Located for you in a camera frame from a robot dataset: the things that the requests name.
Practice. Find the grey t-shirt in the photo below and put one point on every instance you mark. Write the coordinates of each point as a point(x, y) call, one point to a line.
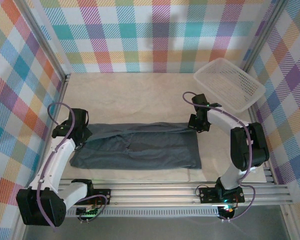
point(145, 147)

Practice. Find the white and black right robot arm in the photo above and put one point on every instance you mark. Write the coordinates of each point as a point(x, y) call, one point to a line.
point(247, 150)

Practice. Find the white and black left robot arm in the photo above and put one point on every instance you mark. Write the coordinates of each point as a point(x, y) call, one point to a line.
point(55, 162)

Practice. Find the white plastic mesh basket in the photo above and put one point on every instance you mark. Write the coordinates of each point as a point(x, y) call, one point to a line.
point(230, 85)

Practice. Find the circuit board with green lights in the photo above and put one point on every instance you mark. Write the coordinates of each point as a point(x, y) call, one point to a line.
point(88, 211)

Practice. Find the circuit board with orange light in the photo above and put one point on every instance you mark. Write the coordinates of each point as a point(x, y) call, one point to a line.
point(227, 210)

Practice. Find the aluminium frame post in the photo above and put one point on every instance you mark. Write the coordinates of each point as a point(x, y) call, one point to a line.
point(262, 37)
point(47, 52)

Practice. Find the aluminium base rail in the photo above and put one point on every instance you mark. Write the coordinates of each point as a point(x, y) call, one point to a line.
point(152, 193)

